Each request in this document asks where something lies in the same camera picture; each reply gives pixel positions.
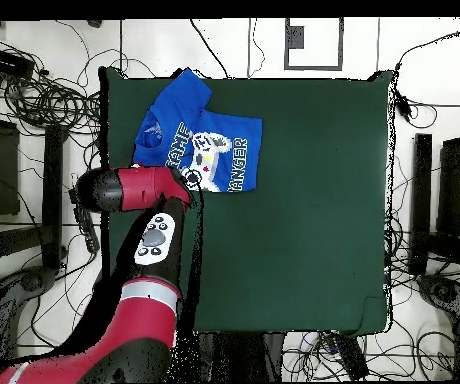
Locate black power adapter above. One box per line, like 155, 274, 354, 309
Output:
393, 90, 414, 123

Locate grey square frame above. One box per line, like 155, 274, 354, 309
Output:
283, 16, 345, 72

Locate tangled black cables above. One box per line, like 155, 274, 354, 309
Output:
281, 215, 455, 382
0, 19, 104, 139

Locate black electronics box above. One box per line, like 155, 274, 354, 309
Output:
0, 46, 36, 80

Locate black frame stand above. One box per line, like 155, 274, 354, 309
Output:
0, 89, 66, 281
408, 101, 460, 277

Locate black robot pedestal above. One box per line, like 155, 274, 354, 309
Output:
195, 331, 285, 383

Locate dark green table cloth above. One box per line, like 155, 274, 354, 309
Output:
97, 66, 395, 337

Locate black power strip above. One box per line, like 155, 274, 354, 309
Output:
327, 332, 370, 382
68, 186, 102, 254

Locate grey wheeled base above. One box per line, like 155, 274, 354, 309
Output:
415, 273, 460, 335
0, 265, 59, 361

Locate blue printed t-shirt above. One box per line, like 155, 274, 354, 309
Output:
132, 68, 264, 194

